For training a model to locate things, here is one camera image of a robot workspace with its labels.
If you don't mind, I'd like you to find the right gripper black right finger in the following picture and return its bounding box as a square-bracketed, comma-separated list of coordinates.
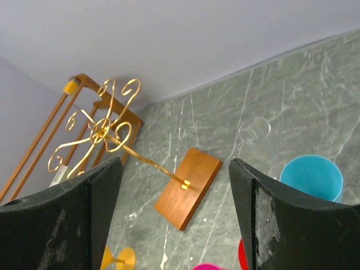
[228, 158, 359, 269]

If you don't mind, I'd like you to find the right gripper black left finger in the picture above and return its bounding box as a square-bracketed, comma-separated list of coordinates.
[1, 157, 123, 269]

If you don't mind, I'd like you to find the red wine glass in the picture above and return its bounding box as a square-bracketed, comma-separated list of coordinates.
[238, 239, 249, 270]

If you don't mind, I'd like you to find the blue wine glass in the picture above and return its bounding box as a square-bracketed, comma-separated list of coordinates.
[280, 155, 344, 203]

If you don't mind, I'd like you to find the clear wine glass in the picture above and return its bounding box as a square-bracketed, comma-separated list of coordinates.
[124, 211, 138, 228]
[238, 116, 281, 180]

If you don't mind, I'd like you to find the yellow wine glass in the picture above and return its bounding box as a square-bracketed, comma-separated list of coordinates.
[100, 245, 136, 270]

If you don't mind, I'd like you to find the magenta wine glass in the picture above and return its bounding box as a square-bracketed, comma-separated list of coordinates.
[192, 263, 224, 270]

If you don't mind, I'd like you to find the wooden dish rack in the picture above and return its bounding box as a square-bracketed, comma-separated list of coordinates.
[1, 74, 143, 200]

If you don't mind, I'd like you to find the yellow block on rack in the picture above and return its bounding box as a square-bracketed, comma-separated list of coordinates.
[63, 79, 80, 95]

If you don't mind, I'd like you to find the white label card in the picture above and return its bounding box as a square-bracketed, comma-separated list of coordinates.
[49, 165, 71, 187]

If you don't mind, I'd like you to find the gold wire wine glass rack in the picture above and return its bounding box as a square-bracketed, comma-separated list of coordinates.
[47, 78, 224, 231]

